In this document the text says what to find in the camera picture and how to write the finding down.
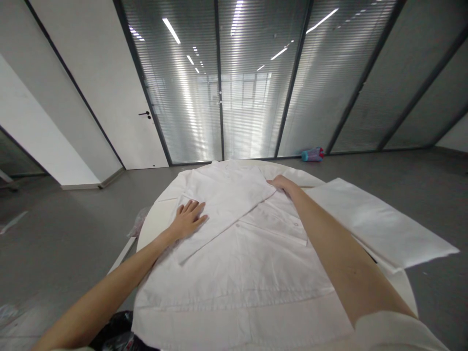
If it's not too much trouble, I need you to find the glass partition with blinds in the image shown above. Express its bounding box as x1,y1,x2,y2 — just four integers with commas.
112,0,468,166

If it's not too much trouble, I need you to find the white button shirt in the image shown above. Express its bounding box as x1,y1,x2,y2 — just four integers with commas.
131,159,356,349

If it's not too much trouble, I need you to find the folded white cloth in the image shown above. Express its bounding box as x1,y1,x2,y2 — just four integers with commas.
301,177,461,275

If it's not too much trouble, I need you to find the white door with black handle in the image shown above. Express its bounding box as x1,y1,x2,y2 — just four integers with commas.
26,0,173,171

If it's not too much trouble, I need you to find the black plastic bag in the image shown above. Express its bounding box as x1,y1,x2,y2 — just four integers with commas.
89,310,161,351

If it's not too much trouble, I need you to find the person's left hand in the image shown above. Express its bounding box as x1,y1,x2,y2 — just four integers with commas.
174,199,209,241

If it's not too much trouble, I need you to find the person's right hand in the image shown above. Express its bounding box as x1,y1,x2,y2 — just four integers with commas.
266,174,305,195

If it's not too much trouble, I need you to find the round white table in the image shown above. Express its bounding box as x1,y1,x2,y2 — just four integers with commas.
136,157,420,319

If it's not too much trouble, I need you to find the blue and pink basket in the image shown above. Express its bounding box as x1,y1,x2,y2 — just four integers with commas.
300,146,325,163

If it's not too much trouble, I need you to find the clear plastic bag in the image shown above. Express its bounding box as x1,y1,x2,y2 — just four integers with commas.
125,206,151,238

